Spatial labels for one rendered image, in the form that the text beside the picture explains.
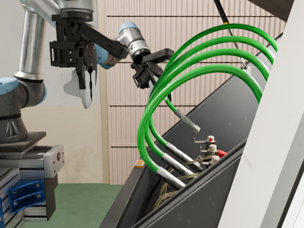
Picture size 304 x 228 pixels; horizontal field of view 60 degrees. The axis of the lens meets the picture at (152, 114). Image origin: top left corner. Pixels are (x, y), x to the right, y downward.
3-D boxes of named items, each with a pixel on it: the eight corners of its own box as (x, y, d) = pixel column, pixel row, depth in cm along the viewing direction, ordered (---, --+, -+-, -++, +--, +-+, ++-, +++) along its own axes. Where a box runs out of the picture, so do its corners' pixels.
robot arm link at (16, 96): (-23, 116, 96) (-27, 78, 94) (5, 109, 109) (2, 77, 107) (5, 117, 94) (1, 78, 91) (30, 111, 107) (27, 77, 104)
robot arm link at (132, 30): (123, 40, 105) (140, 27, 103) (133, 60, 100) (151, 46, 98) (111, 30, 99) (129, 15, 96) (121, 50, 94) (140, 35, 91)
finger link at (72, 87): (68, 108, 63) (65, 68, 61) (92, 108, 62) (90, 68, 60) (61, 110, 60) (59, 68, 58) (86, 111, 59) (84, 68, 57)
